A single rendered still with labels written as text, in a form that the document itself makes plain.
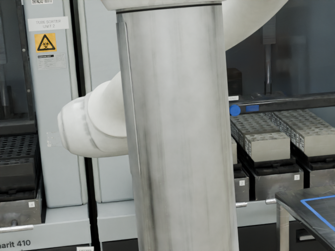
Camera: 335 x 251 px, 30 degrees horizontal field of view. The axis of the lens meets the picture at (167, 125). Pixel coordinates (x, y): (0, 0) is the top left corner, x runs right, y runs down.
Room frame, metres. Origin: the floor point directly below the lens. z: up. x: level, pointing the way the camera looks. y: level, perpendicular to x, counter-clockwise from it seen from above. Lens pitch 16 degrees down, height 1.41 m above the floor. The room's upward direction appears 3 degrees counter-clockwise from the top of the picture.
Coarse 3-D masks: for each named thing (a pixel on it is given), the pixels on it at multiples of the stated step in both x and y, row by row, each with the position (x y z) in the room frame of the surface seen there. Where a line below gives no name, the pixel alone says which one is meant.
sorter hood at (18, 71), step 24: (0, 0) 1.57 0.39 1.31; (0, 24) 1.57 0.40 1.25; (0, 48) 1.57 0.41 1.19; (24, 48) 1.57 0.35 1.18; (0, 72) 1.56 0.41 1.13; (24, 72) 1.57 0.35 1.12; (0, 96) 1.56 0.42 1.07; (24, 96) 1.57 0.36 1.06; (0, 120) 1.56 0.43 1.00; (24, 120) 1.57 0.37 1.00
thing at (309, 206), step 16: (288, 192) 1.42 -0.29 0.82; (304, 192) 1.41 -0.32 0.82; (320, 192) 1.41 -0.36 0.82; (288, 208) 1.34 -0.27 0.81; (304, 208) 1.32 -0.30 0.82; (320, 208) 1.31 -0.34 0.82; (288, 224) 1.40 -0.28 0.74; (304, 224) 1.25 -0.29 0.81; (320, 224) 1.23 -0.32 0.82; (288, 240) 1.40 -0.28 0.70; (320, 240) 1.18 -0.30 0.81
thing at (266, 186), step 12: (240, 156) 1.74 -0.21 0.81; (252, 168) 1.63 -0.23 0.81; (264, 168) 1.60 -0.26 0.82; (276, 168) 1.59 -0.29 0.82; (288, 168) 1.59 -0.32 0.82; (252, 180) 1.60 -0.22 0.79; (264, 180) 1.57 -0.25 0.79; (276, 180) 1.58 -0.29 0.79; (288, 180) 1.58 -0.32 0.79; (300, 180) 1.58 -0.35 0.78; (264, 192) 1.57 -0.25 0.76
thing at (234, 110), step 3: (234, 105) 1.62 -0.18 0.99; (231, 108) 1.61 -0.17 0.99; (234, 108) 1.62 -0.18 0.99; (237, 108) 1.62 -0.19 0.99; (231, 111) 1.61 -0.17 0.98; (234, 111) 1.62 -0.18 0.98; (237, 111) 1.62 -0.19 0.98; (231, 114) 1.61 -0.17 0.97; (234, 114) 1.62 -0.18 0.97; (237, 114) 1.62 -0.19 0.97
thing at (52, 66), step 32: (32, 0) 1.59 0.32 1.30; (64, 0) 1.60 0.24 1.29; (32, 32) 1.59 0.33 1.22; (64, 32) 1.60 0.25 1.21; (32, 64) 1.59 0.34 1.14; (64, 64) 1.60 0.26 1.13; (32, 96) 2.33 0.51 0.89; (64, 96) 1.60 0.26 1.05; (64, 160) 1.59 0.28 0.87; (64, 192) 1.59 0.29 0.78; (64, 224) 1.50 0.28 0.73
